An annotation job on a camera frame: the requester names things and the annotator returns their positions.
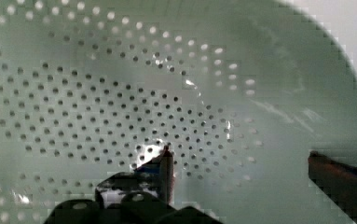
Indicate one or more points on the green plastic strainer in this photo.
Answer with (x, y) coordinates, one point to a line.
(241, 91)

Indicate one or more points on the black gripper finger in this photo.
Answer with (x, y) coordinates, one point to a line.
(337, 180)

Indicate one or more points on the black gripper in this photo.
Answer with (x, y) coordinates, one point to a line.
(150, 188)

